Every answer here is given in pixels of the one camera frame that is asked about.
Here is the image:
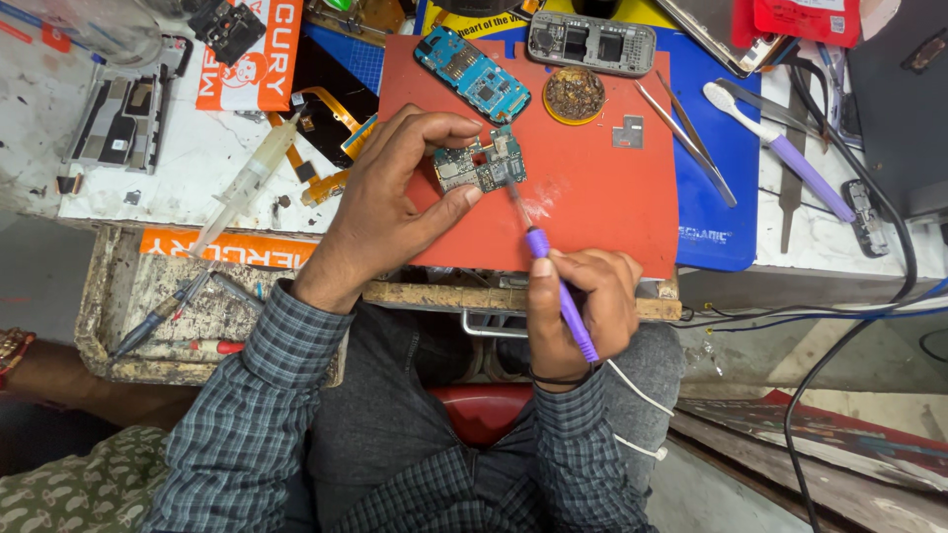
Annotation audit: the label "person's right hand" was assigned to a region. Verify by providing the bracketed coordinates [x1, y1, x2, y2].
[526, 248, 644, 383]

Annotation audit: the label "person's left hand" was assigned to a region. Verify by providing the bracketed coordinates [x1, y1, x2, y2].
[290, 103, 485, 315]

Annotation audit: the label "purple handled brush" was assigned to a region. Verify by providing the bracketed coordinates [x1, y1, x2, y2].
[505, 176, 601, 365]

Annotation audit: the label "green phone circuit board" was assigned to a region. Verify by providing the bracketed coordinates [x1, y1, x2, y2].
[433, 124, 528, 195]

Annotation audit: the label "black wrist band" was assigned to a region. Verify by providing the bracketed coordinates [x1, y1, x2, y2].
[527, 363, 602, 388]

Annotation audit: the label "black phone screen with flex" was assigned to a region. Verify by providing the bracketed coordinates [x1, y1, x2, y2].
[267, 33, 380, 207]

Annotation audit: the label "red silicone work mat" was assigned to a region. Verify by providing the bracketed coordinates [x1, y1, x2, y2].
[376, 34, 681, 281]

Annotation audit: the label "clear plastic syringe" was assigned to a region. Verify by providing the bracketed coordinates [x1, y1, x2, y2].
[172, 111, 303, 321]

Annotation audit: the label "red stool seat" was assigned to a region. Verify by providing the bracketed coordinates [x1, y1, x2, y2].
[428, 382, 536, 449]

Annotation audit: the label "blue phone circuit board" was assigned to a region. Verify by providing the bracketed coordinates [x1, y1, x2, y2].
[413, 26, 533, 125]

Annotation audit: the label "orange printed strip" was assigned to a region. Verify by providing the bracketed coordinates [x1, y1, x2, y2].
[138, 227, 321, 269]

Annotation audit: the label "blue work mat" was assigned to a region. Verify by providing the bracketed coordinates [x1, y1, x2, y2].
[302, 0, 764, 273]

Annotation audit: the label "orange printed packet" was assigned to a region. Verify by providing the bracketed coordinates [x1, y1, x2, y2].
[196, 0, 305, 113]

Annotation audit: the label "small metal shield plate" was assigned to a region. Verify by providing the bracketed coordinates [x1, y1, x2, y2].
[612, 114, 645, 150]

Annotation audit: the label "steel tweezers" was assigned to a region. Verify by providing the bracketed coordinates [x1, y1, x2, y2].
[634, 70, 739, 209]

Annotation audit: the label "round tin of solder flux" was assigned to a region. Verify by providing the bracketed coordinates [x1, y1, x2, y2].
[542, 67, 607, 126]

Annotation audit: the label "wooden open drawer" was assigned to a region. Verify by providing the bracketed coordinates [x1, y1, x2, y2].
[74, 225, 682, 388]

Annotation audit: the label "metal file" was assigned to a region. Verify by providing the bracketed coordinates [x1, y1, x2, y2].
[779, 63, 812, 255]

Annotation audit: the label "white and purple toothbrush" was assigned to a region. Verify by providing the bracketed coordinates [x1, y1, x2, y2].
[702, 81, 857, 224]

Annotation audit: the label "blue pen tool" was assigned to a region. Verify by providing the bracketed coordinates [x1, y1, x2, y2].
[111, 281, 195, 361]

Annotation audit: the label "small black phone part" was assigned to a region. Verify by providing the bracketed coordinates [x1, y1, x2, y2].
[841, 178, 891, 259]

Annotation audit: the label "silver phone back cover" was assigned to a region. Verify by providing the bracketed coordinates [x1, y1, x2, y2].
[655, 0, 788, 79]

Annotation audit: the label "clear plastic bag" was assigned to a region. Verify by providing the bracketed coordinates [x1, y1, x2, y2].
[13, 0, 165, 69]

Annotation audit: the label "red packet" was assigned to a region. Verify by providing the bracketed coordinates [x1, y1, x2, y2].
[752, 0, 863, 49]

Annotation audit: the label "black box device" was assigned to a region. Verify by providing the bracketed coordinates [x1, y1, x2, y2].
[846, 0, 948, 220]

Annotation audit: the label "white earphone cable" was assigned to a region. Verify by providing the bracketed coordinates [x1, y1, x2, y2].
[606, 360, 676, 461]

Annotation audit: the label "black camera module part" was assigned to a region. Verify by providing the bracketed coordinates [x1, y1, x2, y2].
[187, 0, 268, 68]

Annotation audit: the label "red handled screwdriver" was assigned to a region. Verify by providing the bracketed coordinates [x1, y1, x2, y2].
[161, 339, 247, 355]

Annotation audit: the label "silver phone middle frame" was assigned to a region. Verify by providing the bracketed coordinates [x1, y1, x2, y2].
[62, 36, 195, 176]

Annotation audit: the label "grey phone frame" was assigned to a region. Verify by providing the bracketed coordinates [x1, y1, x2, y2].
[526, 10, 658, 78]

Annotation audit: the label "black cable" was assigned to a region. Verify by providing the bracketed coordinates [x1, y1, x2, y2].
[782, 63, 919, 533]

